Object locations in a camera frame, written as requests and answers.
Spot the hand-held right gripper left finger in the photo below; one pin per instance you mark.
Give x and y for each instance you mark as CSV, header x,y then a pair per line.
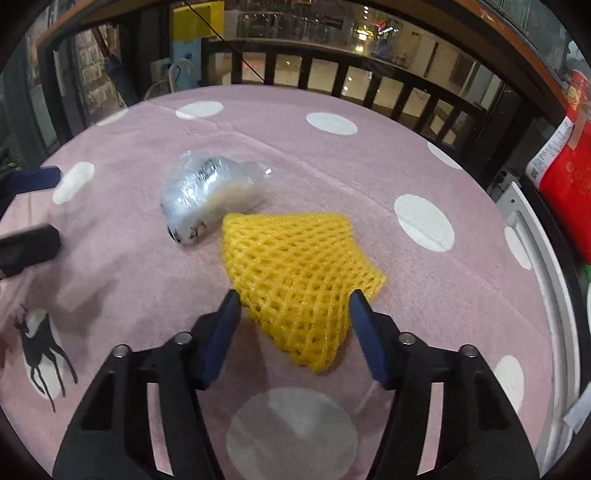
x,y
221,341

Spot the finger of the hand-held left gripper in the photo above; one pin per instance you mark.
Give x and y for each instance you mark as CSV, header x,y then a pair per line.
x,y
32,181
27,251

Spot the yellow foam fruit net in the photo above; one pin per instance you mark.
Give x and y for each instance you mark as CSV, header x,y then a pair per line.
x,y
295,277

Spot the glass display case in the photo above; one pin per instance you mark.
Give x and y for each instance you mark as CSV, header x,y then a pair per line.
x,y
531,18

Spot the black railing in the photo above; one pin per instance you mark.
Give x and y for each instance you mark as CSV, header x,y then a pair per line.
x,y
369,78

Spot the red lid jar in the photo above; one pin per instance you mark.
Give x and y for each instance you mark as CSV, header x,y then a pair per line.
x,y
581,87

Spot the crumpled clear plastic wrapper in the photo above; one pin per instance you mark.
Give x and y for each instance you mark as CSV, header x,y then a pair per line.
x,y
203,189

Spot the red tote bag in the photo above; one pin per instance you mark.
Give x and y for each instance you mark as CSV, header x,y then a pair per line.
x,y
568,184

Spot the wooden counter ledge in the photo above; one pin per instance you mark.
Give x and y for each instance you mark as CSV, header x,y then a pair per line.
x,y
517,50

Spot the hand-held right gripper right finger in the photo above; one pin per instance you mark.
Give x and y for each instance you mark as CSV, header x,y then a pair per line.
x,y
369,341

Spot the yellow signboard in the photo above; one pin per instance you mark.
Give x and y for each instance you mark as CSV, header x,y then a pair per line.
x,y
196,23

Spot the small white fan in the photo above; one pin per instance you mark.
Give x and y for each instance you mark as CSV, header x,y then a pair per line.
x,y
159,87

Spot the blue folded umbrella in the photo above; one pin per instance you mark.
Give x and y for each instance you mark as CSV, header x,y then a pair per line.
x,y
117,78

